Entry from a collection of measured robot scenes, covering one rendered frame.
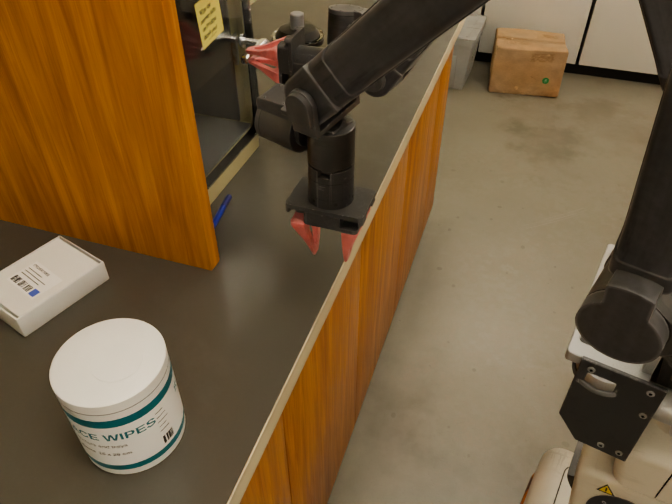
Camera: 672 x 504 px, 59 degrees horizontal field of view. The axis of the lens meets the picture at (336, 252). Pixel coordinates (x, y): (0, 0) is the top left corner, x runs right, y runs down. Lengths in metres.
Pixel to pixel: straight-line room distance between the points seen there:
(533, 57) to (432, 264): 1.67
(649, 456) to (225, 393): 0.59
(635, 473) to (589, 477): 0.07
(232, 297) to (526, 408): 1.29
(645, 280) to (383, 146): 0.88
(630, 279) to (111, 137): 0.73
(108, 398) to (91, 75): 0.46
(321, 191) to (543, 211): 2.20
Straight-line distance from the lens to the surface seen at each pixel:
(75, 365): 0.76
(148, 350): 0.74
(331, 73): 0.60
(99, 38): 0.90
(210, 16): 1.08
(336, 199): 0.73
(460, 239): 2.60
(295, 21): 1.28
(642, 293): 0.55
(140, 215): 1.04
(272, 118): 0.73
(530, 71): 3.76
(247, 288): 1.00
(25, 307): 1.02
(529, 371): 2.16
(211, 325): 0.95
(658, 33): 0.94
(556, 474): 1.63
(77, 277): 1.04
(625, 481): 1.02
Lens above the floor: 1.64
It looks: 41 degrees down
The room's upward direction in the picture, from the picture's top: straight up
